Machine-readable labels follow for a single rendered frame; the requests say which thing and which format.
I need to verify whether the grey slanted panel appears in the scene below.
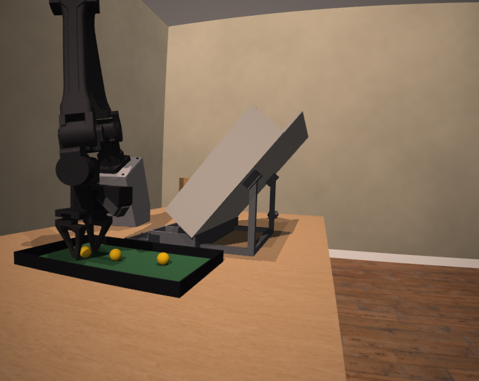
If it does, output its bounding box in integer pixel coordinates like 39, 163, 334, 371
125, 104, 308, 248

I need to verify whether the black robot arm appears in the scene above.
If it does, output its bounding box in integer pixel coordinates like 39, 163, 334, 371
49, 0, 133, 217

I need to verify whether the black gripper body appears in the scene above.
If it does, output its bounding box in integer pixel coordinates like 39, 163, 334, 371
55, 186, 113, 225

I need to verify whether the orange-yellow ball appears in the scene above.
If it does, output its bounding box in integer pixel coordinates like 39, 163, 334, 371
80, 246, 92, 258
157, 253, 169, 265
110, 249, 122, 261

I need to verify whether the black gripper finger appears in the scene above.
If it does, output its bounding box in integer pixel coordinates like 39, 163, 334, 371
55, 223, 87, 259
85, 219, 113, 252

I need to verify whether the green tray with black rim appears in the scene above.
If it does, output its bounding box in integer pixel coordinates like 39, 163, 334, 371
14, 236, 224, 298

